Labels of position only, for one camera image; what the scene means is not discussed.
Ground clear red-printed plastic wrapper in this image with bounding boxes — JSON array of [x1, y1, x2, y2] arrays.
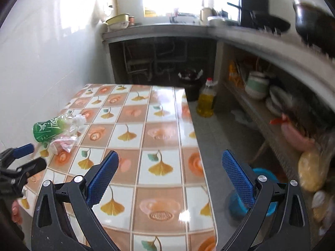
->
[[48, 134, 77, 155]]

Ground small bags of food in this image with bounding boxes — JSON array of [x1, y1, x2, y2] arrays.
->
[[312, 190, 334, 236]]

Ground cooking oil bottle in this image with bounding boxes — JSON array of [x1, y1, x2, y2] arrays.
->
[[196, 78, 217, 118]]

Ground enamel basin on counter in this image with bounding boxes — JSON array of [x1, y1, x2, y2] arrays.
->
[[106, 13, 129, 31]]

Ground green and white bowl stack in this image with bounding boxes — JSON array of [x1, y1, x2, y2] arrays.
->
[[245, 71, 269, 100]]

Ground green label plastic bottle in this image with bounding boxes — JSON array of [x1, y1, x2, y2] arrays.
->
[[32, 113, 86, 143]]

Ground black trash bin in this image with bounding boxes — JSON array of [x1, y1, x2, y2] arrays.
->
[[178, 67, 203, 101]]

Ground orange snack package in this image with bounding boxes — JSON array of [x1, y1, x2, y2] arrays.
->
[[228, 60, 244, 88]]

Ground red plastic utensil handle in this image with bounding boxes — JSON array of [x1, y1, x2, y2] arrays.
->
[[269, 113, 290, 125]]

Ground bag of round flatbreads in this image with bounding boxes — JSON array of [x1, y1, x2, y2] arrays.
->
[[298, 135, 335, 193]]

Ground black wok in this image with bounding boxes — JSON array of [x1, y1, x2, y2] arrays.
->
[[226, 2, 292, 35]]

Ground white plates stack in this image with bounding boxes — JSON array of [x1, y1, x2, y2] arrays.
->
[[265, 86, 294, 117]]

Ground dark clay pot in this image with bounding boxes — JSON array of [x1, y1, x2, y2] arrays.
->
[[292, 0, 334, 57]]

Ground blue plastic trash basket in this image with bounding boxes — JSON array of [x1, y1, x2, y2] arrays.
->
[[228, 167, 280, 218]]

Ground pink plastic basin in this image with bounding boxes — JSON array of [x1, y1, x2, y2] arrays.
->
[[281, 113, 315, 152]]

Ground concrete kitchen counter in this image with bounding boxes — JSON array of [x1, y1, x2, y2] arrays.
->
[[102, 24, 334, 109]]

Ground person's left hand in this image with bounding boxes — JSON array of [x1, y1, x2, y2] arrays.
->
[[11, 200, 23, 225]]

